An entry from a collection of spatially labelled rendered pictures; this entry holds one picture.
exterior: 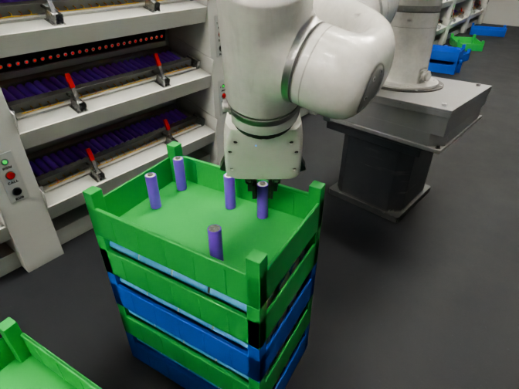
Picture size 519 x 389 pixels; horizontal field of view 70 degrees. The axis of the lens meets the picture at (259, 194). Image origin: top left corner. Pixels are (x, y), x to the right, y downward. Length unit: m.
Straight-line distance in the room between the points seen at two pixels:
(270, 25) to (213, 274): 0.30
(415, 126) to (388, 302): 0.43
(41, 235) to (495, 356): 1.08
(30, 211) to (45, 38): 0.40
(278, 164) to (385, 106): 0.58
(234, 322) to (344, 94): 0.34
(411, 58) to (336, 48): 0.79
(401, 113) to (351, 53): 0.69
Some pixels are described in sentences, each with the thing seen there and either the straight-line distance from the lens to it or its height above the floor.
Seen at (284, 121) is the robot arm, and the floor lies 0.54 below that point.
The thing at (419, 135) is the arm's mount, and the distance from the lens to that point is 1.01.
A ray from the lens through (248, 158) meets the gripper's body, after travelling 0.47.
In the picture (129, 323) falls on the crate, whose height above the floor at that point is 0.11.
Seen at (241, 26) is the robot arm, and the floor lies 0.64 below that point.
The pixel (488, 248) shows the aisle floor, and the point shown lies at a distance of 1.22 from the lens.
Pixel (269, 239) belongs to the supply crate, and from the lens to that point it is 0.57.
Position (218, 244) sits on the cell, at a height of 0.37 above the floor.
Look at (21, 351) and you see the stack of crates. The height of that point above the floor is 0.19.
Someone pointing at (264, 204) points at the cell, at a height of 0.35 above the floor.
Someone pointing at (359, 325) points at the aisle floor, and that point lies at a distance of 0.90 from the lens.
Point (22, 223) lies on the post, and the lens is 1.07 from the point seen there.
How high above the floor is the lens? 0.69
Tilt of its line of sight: 33 degrees down
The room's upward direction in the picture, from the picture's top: straight up
